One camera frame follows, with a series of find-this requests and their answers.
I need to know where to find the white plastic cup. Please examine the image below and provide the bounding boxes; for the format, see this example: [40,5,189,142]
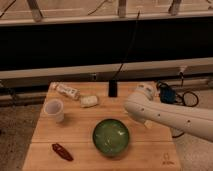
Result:
[43,99,64,123]

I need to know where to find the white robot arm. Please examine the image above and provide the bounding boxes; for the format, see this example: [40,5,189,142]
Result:
[124,83,213,142]

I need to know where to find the white crumpled object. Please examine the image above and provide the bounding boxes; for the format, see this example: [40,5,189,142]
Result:
[80,95,98,108]

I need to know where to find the black floor cable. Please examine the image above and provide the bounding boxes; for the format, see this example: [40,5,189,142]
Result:
[155,80,200,108]

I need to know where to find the green ceramic bowl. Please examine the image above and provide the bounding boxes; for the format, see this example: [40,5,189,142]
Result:
[92,118,130,157]

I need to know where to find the blue clamp device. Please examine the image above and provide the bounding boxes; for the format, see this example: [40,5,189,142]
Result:
[160,88,176,104]

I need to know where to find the dark red chili pepper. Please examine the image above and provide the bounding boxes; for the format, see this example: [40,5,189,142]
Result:
[52,143,73,161]

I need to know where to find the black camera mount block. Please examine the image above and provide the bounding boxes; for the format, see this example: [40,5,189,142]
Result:
[108,80,118,97]

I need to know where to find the black cable to mount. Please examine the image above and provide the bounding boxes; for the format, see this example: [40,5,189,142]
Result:
[112,11,141,82]

